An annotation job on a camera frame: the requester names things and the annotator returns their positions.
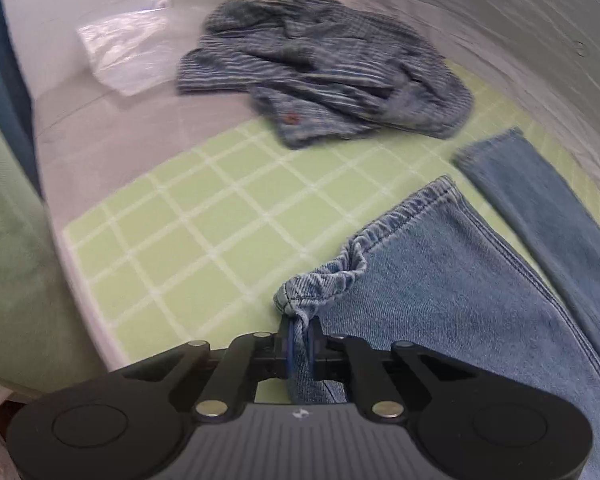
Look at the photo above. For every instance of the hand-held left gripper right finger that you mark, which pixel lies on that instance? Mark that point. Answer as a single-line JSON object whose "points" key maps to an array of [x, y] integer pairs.
{"points": [[311, 355]]}

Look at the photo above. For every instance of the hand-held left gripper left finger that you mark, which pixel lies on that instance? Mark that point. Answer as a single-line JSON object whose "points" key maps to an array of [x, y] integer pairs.
{"points": [[291, 355]]}

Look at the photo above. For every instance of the blue denim jeans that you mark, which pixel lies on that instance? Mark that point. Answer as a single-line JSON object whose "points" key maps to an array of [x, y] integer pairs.
{"points": [[445, 285]]}

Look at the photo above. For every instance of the green checked mat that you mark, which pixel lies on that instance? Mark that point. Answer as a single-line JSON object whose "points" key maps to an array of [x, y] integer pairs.
{"points": [[190, 220]]}

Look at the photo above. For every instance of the green plush cloth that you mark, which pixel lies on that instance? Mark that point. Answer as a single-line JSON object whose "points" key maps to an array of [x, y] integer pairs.
{"points": [[15, 270]]}

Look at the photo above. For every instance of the blue striped shirt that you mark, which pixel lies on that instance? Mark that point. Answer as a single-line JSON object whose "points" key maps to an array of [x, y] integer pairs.
{"points": [[320, 65]]}

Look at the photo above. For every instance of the clear plastic bag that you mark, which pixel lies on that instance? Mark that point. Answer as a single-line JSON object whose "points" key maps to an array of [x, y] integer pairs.
{"points": [[120, 45]]}

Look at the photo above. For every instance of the teal cloth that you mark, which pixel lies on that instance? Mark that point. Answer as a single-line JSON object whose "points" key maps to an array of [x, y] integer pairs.
{"points": [[0, 85]]}

